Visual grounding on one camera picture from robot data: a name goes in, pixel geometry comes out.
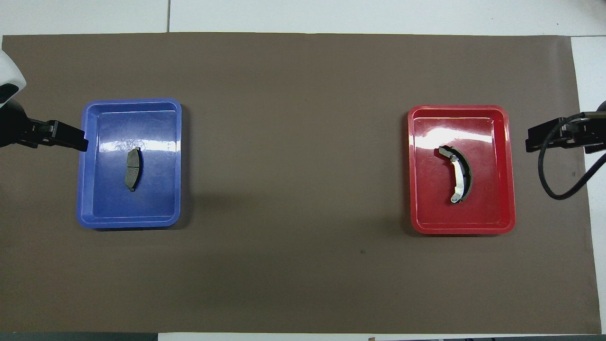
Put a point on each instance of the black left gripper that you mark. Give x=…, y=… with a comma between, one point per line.
x=14, y=125

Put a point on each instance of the brown table mat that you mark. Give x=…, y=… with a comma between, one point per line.
x=293, y=142

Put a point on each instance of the dark brake pad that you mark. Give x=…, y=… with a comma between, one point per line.
x=133, y=170

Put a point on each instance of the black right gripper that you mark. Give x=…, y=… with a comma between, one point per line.
x=594, y=132

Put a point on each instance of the blue plastic tray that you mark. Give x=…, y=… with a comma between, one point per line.
x=156, y=199

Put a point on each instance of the red plastic tray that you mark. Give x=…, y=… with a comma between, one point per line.
x=492, y=208

